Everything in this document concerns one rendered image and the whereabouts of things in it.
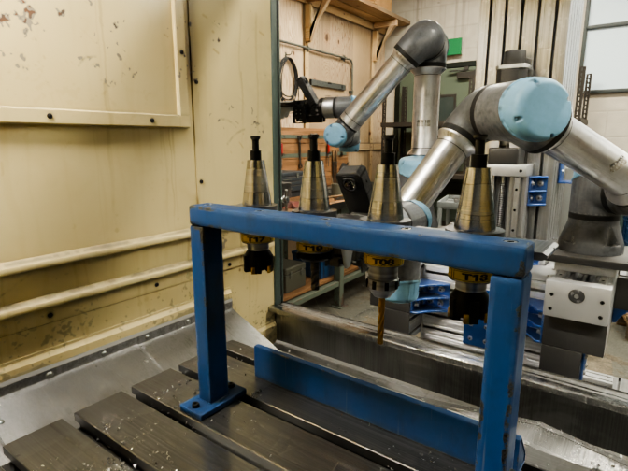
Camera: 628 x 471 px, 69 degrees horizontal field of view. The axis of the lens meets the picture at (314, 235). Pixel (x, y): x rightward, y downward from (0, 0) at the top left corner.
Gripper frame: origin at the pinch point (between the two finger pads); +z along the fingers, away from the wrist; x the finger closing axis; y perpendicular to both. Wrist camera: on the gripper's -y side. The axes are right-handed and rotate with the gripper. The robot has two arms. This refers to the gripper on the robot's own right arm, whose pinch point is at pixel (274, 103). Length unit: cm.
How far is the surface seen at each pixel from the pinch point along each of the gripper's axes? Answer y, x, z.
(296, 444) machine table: 40, -116, -56
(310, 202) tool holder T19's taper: 7, -107, -57
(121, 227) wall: 21, -88, -3
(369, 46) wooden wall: -37, 360, 58
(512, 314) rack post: 13, -121, -82
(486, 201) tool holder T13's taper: 5, -112, -79
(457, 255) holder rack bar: 9, -118, -77
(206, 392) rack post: 38, -112, -39
